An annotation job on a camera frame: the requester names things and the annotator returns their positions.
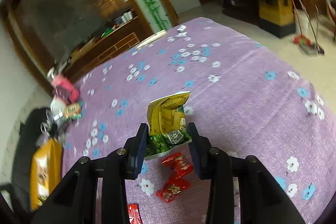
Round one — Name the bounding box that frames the red black snack packet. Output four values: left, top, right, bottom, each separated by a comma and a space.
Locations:
127, 203, 143, 224

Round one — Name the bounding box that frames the small red candy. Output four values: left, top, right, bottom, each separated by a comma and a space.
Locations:
155, 174, 190, 203
161, 152, 194, 179

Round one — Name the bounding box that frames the yellow green snack packet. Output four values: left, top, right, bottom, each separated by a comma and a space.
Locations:
145, 91, 191, 160

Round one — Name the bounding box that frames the yellow taped foam box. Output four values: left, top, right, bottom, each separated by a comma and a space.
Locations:
30, 139, 62, 211

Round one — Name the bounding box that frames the black sofa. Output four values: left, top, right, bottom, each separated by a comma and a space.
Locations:
1, 107, 49, 223

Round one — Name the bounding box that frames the white round device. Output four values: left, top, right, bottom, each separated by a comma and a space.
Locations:
50, 97, 67, 116

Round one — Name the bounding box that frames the purple floral tablecloth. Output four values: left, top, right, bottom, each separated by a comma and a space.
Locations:
63, 18, 335, 223

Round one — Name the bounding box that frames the pink sleeved water bottle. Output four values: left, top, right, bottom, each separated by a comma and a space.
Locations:
47, 67, 80, 105

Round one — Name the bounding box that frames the white remote control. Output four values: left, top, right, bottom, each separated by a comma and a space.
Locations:
136, 30, 167, 49

